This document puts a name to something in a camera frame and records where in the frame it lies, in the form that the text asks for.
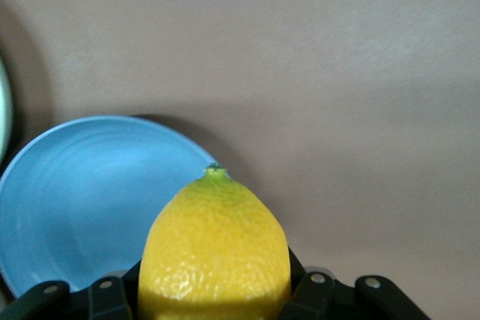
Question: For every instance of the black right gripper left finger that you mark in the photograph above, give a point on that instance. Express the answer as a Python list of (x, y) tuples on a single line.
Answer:
[(105, 301)]

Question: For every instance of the yellow lemon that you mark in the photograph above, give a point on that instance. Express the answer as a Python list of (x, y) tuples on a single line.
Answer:
[(215, 252)]

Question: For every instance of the blue plate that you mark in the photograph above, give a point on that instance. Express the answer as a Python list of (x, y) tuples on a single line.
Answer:
[(86, 200)]

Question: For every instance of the pale green plate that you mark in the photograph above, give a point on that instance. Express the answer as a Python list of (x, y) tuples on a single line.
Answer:
[(3, 110)]

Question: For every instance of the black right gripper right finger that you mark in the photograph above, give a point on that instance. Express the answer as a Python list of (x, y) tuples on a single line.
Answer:
[(326, 301)]

